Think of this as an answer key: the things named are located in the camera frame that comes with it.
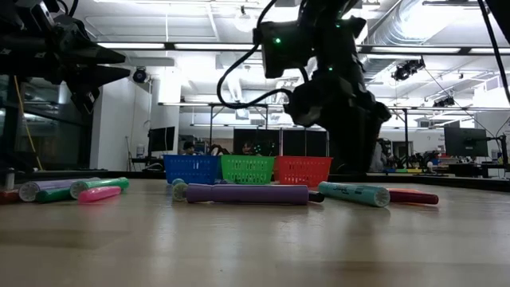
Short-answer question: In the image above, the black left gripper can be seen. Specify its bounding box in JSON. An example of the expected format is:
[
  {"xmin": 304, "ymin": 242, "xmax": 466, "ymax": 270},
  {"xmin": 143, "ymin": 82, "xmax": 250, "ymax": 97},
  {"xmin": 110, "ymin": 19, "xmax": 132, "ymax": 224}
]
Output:
[{"xmin": 23, "ymin": 0, "xmax": 131, "ymax": 116}]

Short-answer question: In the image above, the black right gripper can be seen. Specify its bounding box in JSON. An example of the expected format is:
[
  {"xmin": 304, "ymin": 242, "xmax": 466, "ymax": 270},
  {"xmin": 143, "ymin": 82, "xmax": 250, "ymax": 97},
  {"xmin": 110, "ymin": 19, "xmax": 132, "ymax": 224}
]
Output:
[{"xmin": 285, "ymin": 75, "xmax": 393, "ymax": 183}]

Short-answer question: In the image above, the teal highlighter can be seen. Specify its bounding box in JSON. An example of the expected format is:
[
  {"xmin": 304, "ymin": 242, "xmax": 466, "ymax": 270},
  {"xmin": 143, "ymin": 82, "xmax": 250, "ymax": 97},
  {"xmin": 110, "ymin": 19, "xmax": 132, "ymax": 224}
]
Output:
[{"xmin": 317, "ymin": 181, "xmax": 391, "ymax": 208}]

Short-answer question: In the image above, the dark red marker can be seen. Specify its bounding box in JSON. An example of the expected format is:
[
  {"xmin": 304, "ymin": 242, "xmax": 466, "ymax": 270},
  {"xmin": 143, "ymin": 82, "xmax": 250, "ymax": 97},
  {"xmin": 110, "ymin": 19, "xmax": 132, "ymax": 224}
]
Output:
[{"xmin": 386, "ymin": 187, "xmax": 440, "ymax": 206}]

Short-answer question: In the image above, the purple highlighter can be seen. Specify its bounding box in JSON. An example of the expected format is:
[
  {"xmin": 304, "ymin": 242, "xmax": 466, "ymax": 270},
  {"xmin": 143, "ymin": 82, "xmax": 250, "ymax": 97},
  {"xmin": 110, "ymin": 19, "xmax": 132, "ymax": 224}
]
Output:
[{"xmin": 185, "ymin": 183, "xmax": 310, "ymax": 206}]

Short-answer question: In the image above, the green highlighter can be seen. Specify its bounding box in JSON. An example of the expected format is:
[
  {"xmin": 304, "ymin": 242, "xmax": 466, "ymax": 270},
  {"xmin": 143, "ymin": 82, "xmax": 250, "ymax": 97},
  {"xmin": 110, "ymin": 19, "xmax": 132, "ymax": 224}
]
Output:
[{"xmin": 69, "ymin": 176, "xmax": 131, "ymax": 200}]

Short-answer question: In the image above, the pink highlighter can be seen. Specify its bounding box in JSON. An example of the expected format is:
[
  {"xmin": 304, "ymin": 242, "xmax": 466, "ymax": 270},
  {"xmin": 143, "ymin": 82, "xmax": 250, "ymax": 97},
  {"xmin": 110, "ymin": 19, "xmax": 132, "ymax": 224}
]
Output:
[{"xmin": 77, "ymin": 185, "xmax": 123, "ymax": 204}]

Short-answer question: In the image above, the lavender highlighter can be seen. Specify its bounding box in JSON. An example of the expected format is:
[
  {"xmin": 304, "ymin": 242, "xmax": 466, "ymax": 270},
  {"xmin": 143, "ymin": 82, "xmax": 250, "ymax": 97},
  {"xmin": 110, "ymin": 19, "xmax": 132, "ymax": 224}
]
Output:
[{"xmin": 18, "ymin": 177, "xmax": 100, "ymax": 202}]

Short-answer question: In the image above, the dark green marker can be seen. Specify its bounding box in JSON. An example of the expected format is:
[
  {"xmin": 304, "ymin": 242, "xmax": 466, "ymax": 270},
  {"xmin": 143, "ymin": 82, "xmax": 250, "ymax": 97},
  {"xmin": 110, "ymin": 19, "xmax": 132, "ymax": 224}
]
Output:
[{"xmin": 34, "ymin": 187, "xmax": 75, "ymax": 204}]

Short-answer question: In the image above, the white marker with brown cap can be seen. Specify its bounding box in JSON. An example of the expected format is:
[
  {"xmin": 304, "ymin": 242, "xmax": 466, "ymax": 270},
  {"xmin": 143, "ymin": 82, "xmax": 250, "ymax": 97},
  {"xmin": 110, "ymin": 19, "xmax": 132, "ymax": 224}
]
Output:
[{"xmin": 0, "ymin": 189, "xmax": 21, "ymax": 205}]

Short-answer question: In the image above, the long ceiling light strip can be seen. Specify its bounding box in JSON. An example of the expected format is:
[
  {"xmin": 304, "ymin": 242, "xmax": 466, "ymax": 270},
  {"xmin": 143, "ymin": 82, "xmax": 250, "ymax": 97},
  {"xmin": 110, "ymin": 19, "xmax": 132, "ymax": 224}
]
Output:
[
  {"xmin": 358, "ymin": 45, "xmax": 510, "ymax": 55},
  {"xmin": 97, "ymin": 41, "xmax": 262, "ymax": 51}
]

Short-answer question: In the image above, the black partition screen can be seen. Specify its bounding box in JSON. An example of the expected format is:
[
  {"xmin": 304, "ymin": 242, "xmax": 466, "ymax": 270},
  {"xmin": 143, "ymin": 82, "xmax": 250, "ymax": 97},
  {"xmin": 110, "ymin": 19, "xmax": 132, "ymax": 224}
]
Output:
[{"xmin": 233, "ymin": 128, "xmax": 332, "ymax": 159}]

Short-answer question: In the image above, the metal rig stand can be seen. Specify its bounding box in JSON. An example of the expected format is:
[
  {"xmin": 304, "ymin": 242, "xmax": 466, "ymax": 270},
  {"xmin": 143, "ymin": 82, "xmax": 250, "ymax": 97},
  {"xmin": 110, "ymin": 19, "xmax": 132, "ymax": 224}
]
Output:
[{"xmin": 388, "ymin": 105, "xmax": 410, "ymax": 171}]

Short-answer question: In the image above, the red plastic basket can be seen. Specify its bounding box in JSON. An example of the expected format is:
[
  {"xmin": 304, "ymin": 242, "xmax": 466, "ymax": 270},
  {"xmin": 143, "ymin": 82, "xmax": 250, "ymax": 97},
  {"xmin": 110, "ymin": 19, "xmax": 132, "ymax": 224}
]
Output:
[{"xmin": 273, "ymin": 155, "xmax": 334, "ymax": 188}]

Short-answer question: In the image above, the thin yellow stick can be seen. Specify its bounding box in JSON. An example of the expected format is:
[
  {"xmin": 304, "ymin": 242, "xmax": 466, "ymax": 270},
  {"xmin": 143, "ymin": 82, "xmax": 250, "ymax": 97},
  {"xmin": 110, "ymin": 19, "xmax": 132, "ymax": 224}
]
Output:
[{"xmin": 14, "ymin": 75, "xmax": 44, "ymax": 171}]

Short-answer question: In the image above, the black computer monitor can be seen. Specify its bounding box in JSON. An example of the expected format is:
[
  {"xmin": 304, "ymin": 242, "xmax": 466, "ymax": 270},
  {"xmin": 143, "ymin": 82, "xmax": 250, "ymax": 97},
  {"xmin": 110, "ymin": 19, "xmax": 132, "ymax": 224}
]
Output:
[
  {"xmin": 148, "ymin": 126, "xmax": 176, "ymax": 153},
  {"xmin": 443, "ymin": 126, "xmax": 489, "ymax": 159}
]

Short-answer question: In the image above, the green plastic basket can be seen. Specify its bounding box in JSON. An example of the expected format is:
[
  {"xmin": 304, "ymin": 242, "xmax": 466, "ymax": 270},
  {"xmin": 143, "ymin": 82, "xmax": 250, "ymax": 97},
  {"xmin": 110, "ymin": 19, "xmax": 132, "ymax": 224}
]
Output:
[{"xmin": 219, "ymin": 154, "xmax": 276, "ymax": 186}]

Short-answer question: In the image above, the cluttered long desk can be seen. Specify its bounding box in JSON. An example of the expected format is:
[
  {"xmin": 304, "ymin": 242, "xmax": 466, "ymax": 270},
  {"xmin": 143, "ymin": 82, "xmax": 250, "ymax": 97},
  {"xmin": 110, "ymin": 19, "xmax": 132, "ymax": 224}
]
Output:
[{"xmin": 382, "ymin": 161, "xmax": 510, "ymax": 179}]

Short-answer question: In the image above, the small white cylinder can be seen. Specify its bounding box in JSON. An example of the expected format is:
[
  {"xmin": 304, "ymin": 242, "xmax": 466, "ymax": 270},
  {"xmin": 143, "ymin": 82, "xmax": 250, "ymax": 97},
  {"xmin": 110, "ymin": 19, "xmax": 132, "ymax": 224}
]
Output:
[{"xmin": 3, "ymin": 167, "xmax": 16, "ymax": 191}]

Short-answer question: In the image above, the blue plastic basket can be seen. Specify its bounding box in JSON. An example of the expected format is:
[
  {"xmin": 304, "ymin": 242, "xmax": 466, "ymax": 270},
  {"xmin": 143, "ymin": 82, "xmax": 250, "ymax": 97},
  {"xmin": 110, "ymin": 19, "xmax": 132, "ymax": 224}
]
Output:
[{"xmin": 162, "ymin": 154, "xmax": 222, "ymax": 186}]

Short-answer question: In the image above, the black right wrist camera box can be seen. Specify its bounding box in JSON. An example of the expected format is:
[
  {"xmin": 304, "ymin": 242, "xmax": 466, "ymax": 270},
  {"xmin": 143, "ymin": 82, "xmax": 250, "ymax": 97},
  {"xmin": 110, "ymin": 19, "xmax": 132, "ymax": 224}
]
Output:
[{"xmin": 261, "ymin": 19, "xmax": 312, "ymax": 80}]

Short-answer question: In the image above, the silver ventilation duct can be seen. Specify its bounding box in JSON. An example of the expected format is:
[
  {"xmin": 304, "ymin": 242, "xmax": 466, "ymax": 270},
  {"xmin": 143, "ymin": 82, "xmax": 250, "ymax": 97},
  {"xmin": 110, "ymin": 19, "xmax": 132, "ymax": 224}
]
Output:
[{"xmin": 358, "ymin": 0, "xmax": 443, "ymax": 81}]

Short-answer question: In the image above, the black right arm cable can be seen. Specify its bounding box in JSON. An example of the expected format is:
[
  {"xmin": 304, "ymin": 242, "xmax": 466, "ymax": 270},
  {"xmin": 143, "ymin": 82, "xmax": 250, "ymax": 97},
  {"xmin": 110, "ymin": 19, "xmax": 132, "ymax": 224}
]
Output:
[{"xmin": 476, "ymin": 0, "xmax": 510, "ymax": 104}]

